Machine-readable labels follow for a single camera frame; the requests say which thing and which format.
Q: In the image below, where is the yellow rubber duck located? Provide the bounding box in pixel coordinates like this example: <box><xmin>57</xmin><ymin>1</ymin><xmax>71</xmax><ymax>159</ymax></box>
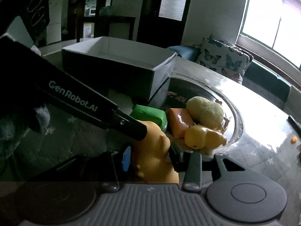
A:
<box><xmin>184</xmin><ymin>124</ymin><xmax>227</xmax><ymax>150</ymax></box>

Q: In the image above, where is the small orange item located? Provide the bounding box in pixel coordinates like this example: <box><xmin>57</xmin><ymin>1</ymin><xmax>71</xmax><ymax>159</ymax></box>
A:
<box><xmin>290</xmin><ymin>136</ymin><xmax>298</xmax><ymax>144</ymax></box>

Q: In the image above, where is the white cardboard box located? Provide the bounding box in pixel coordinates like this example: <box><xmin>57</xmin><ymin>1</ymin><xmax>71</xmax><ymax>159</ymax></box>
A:
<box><xmin>62</xmin><ymin>36</ymin><xmax>177</xmax><ymax>104</ymax></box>

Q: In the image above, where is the grey knitted sleeve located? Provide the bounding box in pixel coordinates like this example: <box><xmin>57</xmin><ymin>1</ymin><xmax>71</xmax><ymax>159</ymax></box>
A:
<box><xmin>1</xmin><ymin>105</ymin><xmax>50</xmax><ymax>141</ymax></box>

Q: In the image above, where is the green snack packet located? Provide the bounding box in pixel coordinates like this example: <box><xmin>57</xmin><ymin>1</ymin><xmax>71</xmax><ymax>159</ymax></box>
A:
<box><xmin>130</xmin><ymin>105</ymin><xmax>167</xmax><ymax>131</ymax></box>

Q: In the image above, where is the orange bear figure toy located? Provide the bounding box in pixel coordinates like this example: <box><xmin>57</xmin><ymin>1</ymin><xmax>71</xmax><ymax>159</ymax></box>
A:
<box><xmin>132</xmin><ymin>121</ymin><xmax>179</xmax><ymax>184</ymax></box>

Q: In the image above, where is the butterfly print pillow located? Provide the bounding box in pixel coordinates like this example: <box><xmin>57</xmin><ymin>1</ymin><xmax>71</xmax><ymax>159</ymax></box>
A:
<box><xmin>196</xmin><ymin>34</ymin><xmax>253</xmax><ymax>84</ymax></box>

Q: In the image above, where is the teal sofa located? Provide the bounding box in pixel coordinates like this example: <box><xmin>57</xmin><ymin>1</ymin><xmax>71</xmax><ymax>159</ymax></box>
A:
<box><xmin>167</xmin><ymin>45</ymin><xmax>291</xmax><ymax>110</ymax></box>

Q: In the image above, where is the window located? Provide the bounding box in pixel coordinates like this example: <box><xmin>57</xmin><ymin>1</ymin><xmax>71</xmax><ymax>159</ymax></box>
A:
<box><xmin>237</xmin><ymin>0</ymin><xmax>300</xmax><ymax>71</ymax></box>

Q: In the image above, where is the pale yellow plush chick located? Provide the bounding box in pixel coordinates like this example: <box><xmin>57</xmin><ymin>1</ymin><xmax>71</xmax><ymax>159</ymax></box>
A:
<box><xmin>186</xmin><ymin>96</ymin><xmax>224</xmax><ymax>130</ymax></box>

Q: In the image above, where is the dark door with glass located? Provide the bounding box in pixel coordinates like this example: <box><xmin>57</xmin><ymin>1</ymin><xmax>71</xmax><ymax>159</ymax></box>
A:
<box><xmin>137</xmin><ymin>0</ymin><xmax>191</xmax><ymax>48</ymax></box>

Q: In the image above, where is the dark wooden cabinet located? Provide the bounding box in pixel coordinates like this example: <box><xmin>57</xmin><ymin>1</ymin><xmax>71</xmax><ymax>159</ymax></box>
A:
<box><xmin>94</xmin><ymin>15</ymin><xmax>136</xmax><ymax>40</ymax></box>

